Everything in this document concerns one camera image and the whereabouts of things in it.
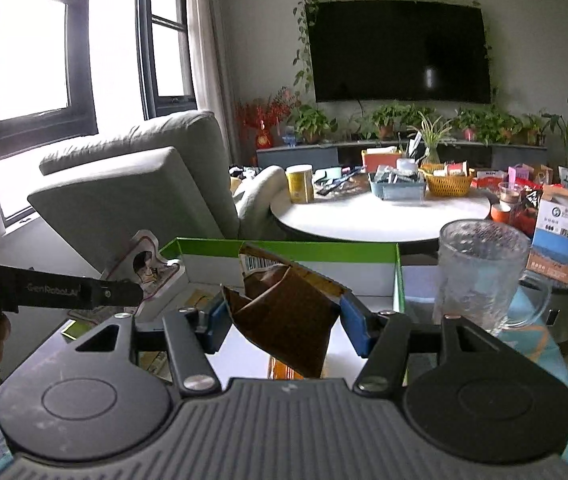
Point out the yellow canister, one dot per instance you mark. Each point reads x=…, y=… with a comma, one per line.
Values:
x=299, y=181

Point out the white round coffee table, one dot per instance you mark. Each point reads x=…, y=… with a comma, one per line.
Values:
x=363, y=217

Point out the grey armchair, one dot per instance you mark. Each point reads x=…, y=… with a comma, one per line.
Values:
x=168, y=175

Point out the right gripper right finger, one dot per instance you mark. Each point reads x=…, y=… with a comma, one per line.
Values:
x=382, y=338

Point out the blue plastic basket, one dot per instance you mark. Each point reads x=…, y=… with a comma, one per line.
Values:
x=397, y=188

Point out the yellow woven basket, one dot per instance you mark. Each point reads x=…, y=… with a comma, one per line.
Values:
x=447, y=186

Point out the spider plant in vase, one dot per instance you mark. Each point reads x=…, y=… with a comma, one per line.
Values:
x=433, y=131

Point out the black wall television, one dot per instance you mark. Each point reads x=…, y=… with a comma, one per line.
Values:
x=381, y=50

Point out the clear glass mug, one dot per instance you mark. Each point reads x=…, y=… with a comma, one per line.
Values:
x=483, y=276

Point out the patterned blue table mat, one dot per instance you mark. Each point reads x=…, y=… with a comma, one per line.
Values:
x=420, y=287

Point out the white red snack packet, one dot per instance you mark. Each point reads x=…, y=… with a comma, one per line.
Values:
x=141, y=263

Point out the brown snack pouch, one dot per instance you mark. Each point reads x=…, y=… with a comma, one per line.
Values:
x=285, y=309

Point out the blue white carton box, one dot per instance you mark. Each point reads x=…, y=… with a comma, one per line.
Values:
x=548, y=255

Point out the orange cup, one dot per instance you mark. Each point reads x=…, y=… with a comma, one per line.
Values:
x=501, y=213

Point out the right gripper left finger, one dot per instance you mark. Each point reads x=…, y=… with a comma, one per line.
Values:
x=191, y=335

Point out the red flower decoration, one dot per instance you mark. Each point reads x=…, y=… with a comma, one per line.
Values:
x=262, y=115

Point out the green cardboard box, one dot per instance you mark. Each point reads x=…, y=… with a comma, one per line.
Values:
x=366, y=269

